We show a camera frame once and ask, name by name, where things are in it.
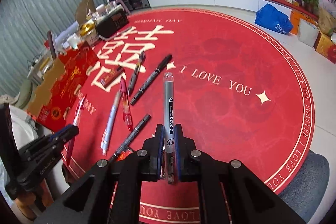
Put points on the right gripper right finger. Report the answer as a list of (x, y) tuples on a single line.
[(228, 192)]

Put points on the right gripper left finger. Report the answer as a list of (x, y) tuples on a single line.
[(110, 193)]

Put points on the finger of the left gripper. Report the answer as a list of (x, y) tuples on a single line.
[(65, 134)]

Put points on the blue white cartoon pen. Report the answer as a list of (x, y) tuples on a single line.
[(108, 130)]

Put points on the pink red gel pen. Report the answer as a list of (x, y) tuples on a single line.
[(127, 118)]

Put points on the red lead refill box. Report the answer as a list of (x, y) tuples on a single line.
[(111, 76)]

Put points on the black marker pen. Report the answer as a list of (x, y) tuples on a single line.
[(138, 128)]

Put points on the grey black gel pen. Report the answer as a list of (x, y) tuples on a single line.
[(135, 73)]

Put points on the silver K-2020 pen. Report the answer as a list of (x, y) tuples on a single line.
[(168, 119)]

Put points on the black cap white pen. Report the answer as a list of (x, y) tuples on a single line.
[(150, 79)]

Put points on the red cardboard fruit box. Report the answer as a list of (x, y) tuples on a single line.
[(56, 95)]

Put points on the red smartphone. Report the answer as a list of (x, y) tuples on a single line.
[(51, 42)]

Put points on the gold lid glass jar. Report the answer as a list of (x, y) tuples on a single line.
[(89, 34)]

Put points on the red round wedding mat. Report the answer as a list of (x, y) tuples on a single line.
[(239, 94)]

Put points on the black portable radio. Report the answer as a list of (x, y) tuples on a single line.
[(112, 23)]

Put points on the beige chair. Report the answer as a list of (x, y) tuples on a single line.
[(84, 7)]

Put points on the blue plastic bag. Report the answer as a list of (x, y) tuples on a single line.
[(272, 19)]

